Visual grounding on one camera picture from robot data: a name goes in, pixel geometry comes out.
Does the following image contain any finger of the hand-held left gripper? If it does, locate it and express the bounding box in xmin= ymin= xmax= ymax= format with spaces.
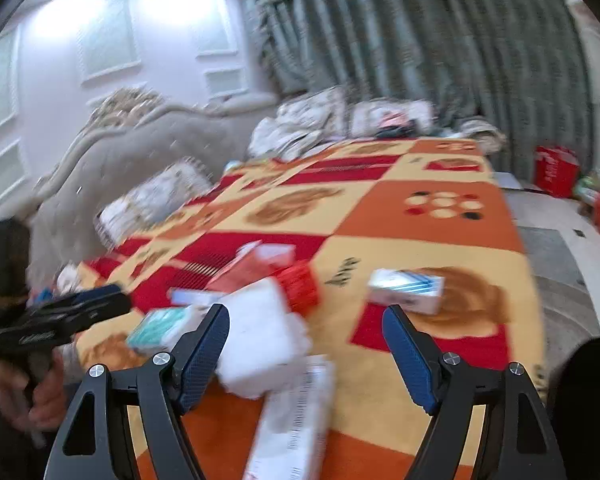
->
xmin=27 ymin=293 xmax=132 ymax=342
xmin=39 ymin=284 xmax=123 ymax=309

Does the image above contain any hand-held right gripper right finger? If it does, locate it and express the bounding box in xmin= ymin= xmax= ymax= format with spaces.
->
xmin=382 ymin=304 xmax=568 ymax=480

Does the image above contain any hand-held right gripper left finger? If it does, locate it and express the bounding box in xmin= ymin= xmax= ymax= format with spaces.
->
xmin=44 ymin=304 xmax=231 ymax=480

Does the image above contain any person's left hand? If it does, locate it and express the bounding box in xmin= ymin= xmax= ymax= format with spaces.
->
xmin=0 ymin=345 xmax=68 ymax=436

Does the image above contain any teal and white box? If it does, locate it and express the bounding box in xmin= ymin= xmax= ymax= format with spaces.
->
xmin=126 ymin=306 xmax=197 ymax=356

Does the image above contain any small white blue box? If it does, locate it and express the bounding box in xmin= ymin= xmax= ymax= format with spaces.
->
xmin=167 ymin=287 xmax=226 ymax=308

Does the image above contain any white crumpled plastic bag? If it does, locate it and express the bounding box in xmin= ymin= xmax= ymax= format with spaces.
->
xmin=215 ymin=280 xmax=311 ymax=401

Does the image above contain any white and blue box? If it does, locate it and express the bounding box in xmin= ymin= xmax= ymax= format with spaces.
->
xmin=367 ymin=268 xmax=446 ymax=315

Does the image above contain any red and white box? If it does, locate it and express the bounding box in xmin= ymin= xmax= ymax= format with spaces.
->
xmin=205 ymin=242 xmax=296 ymax=293

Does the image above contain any white barcode package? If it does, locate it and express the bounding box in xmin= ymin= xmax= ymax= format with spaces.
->
xmin=242 ymin=355 xmax=336 ymax=480

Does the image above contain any red ribbed pack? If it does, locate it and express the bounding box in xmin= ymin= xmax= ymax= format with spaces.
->
xmin=275 ymin=262 xmax=323 ymax=318

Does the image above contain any floral pillow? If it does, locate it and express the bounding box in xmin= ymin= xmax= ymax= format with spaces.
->
xmin=95 ymin=160 xmax=216 ymax=251

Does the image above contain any orange red patterned blanket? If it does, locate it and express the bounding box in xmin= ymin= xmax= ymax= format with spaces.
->
xmin=75 ymin=137 xmax=548 ymax=480

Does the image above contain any grey floor rug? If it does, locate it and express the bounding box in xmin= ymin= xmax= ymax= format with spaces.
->
xmin=517 ymin=225 xmax=600 ymax=361

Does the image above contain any beige tufted bed headboard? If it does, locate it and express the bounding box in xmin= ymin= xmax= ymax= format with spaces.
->
xmin=30 ymin=87 xmax=276 ymax=286

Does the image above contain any flat white box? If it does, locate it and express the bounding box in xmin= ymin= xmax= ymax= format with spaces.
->
xmin=492 ymin=172 xmax=536 ymax=192

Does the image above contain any dark cloth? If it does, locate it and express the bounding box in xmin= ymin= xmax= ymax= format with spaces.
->
xmin=375 ymin=122 xmax=416 ymax=139

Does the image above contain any rolled floral quilt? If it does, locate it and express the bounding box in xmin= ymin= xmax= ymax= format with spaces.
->
xmin=450 ymin=117 xmax=508 ymax=154

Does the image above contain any red storage box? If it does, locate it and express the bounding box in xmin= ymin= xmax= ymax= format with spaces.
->
xmin=534 ymin=145 xmax=581 ymax=200

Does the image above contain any green plastic bag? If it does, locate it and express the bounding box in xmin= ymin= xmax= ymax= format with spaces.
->
xmin=572 ymin=170 xmax=600 ymax=216

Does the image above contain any floral cushion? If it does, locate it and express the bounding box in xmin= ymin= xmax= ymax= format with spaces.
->
xmin=350 ymin=100 xmax=436 ymax=138

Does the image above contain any pile of floral bedding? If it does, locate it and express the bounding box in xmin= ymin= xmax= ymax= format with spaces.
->
xmin=247 ymin=87 xmax=352 ymax=161

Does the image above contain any grey green patterned curtain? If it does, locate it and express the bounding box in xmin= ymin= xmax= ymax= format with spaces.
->
xmin=240 ymin=0 xmax=597 ymax=186

